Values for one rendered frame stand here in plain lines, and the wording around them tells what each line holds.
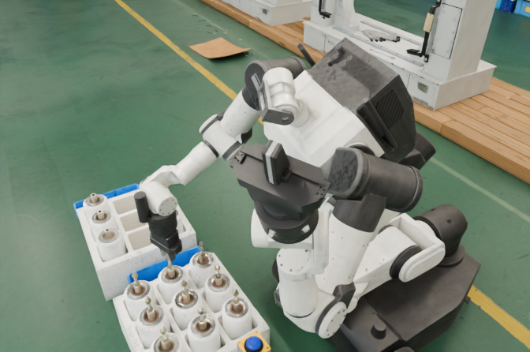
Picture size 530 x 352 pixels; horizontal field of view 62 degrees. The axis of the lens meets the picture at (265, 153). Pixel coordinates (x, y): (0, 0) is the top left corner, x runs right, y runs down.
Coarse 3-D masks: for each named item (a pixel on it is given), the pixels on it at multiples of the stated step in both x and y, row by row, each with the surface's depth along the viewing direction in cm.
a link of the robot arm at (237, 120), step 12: (240, 96) 121; (228, 108) 128; (240, 108) 122; (216, 120) 131; (228, 120) 127; (240, 120) 124; (252, 120) 124; (204, 132) 131; (228, 132) 129; (240, 132) 128; (240, 144) 130; (228, 156) 130
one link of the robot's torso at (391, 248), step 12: (384, 228) 154; (396, 228) 155; (384, 240) 150; (396, 240) 149; (408, 240) 150; (372, 252) 147; (384, 252) 147; (396, 252) 146; (408, 252) 145; (360, 264) 143; (372, 264) 143; (384, 264) 144; (396, 264) 145; (360, 276) 139; (372, 276) 143; (384, 276) 148; (396, 276) 148; (360, 288) 138; (372, 288) 148; (348, 312) 135
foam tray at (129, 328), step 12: (156, 288) 154; (192, 288) 154; (204, 288) 154; (240, 288) 154; (120, 300) 149; (156, 300) 151; (204, 300) 150; (120, 312) 146; (168, 312) 146; (204, 312) 148; (252, 312) 146; (132, 324) 142; (252, 324) 146; (264, 324) 142; (132, 336) 138; (180, 336) 138; (228, 336) 138; (264, 336) 141; (132, 348) 139; (228, 348) 135
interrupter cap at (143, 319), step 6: (156, 306) 139; (144, 312) 137; (156, 312) 137; (162, 312) 137; (144, 318) 135; (156, 318) 135; (162, 318) 135; (144, 324) 133; (150, 324) 133; (156, 324) 133
